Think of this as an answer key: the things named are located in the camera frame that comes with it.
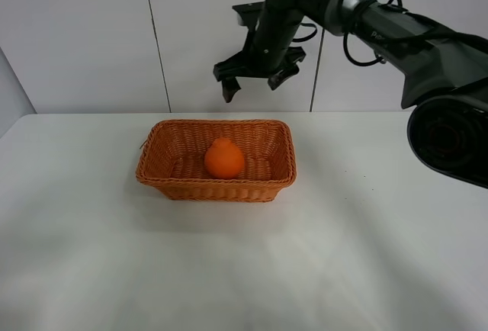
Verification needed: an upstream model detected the orange woven wicker basket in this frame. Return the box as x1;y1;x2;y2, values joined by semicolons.
136;119;297;202

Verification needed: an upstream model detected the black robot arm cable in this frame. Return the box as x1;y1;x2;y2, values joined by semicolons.
292;0;488;67

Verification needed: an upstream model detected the orange fruit with stem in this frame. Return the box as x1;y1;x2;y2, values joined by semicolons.
204;137;245;179

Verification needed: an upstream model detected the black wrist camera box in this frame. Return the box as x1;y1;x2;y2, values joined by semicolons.
232;2;264;31

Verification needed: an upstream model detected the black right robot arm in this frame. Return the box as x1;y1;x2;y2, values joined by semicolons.
213;0;487;187

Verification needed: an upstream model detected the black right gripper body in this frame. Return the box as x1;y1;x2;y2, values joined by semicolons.
213;5;306;82

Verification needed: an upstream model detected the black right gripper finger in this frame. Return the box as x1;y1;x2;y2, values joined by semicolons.
268;63;299;91
221;78;240;103

